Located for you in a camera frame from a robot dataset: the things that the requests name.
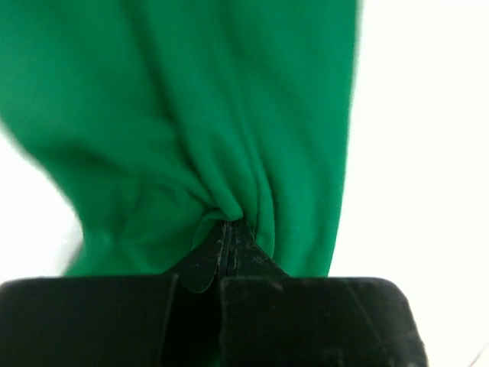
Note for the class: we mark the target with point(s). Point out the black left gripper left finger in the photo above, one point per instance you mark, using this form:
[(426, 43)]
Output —
[(168, 319)]

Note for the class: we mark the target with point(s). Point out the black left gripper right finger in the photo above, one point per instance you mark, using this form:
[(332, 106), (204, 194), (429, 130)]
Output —
[(272, 319)]

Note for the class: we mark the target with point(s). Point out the green t shirt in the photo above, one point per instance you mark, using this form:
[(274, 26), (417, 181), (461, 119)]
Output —
[(160, 119)]

